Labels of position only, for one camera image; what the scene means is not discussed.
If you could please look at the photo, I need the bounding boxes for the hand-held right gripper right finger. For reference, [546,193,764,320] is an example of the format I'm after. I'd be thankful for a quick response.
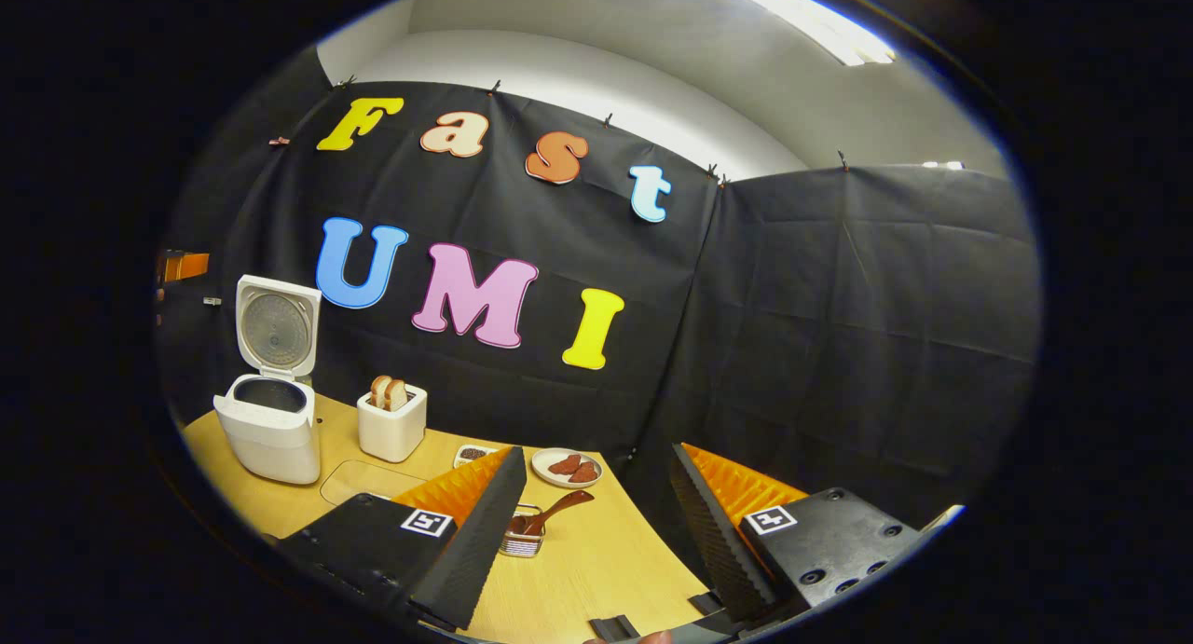
[669,442,944,626]

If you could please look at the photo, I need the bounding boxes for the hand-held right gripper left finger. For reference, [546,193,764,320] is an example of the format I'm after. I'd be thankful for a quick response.
[264,445,528,632]

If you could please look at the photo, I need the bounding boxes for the brown wooden spoon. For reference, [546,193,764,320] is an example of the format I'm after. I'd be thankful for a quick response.
[508,490,596,537]

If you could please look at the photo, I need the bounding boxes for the white rice cooker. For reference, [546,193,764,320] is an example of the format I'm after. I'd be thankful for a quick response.
[213,274,323,486]

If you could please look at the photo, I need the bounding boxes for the white round plate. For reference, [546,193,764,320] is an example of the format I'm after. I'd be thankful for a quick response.
[531,447,604,489]

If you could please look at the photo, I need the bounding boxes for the white toaster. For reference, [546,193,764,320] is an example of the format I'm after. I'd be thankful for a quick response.
[357,383,429,464]

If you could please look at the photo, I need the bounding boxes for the black backdrop cloth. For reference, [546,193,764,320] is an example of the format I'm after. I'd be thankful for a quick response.
[154,48,1043,570]

